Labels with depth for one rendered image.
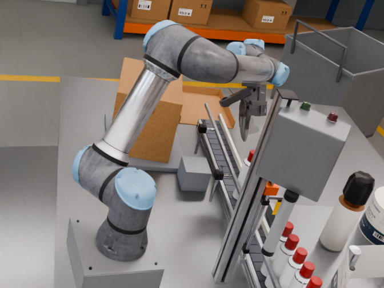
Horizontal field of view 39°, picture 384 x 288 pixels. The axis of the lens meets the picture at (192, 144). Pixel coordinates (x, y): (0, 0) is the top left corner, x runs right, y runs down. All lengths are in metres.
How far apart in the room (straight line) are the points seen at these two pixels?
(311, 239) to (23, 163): 1.05
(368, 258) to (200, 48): 0.83
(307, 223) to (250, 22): 4.00
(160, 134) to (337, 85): 1.92
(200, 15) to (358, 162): 3.16
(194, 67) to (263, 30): 4.33
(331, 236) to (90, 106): 1.17
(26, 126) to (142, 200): 2.35
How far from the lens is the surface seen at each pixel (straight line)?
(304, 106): 1.34
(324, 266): 1.86
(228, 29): 5.52
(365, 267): 1.80
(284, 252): 1.58
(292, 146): 1.32
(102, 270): 1.52
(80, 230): 1.62
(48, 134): 3.66
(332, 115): 1.34
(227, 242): 1.61
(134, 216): 1.47
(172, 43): 1.47
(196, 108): 2.54
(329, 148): 1.30
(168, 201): 1.95
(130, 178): 1.47
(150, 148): 2.05
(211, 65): 1.44
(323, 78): 3.76
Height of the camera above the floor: 2.06
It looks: 33 degrees down
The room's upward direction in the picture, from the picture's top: 15 degrees clockwise
